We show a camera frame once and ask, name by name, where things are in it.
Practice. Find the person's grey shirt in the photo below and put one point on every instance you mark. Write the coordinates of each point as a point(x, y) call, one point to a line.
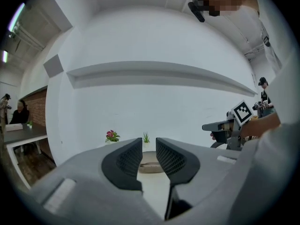
point(269, 172)

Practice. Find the person's right forearm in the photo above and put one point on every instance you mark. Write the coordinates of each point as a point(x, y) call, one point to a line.
point(260, 125)

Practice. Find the grey wall panel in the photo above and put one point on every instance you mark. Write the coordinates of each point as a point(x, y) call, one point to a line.
point(53, 65)

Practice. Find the green succulent in white pot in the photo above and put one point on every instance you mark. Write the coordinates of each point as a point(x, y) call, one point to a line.
point(146, 139)

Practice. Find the pink flower potted plant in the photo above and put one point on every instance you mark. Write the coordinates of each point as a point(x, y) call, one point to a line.
point(112, 136)

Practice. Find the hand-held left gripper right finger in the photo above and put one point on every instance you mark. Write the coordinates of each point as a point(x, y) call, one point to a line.
point(199, 172)

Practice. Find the dark table with white legs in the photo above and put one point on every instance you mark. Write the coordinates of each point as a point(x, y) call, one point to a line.
point(21, 135)

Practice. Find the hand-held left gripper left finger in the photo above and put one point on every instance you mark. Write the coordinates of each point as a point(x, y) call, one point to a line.
point(93, 184)

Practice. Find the small green potted plant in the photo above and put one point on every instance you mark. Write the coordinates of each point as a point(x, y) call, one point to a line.
point(29, 124)

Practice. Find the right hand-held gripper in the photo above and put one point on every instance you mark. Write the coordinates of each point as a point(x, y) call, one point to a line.
point(241, 112)

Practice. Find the white flat box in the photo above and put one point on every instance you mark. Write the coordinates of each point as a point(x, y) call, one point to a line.
point(13, 127)

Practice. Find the ceiling strip light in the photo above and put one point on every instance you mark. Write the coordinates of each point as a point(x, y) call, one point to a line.
point(16, 16)
point(5, 56)

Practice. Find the black head-worn camera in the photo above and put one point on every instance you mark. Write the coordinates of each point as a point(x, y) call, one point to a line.
point(197, 8)

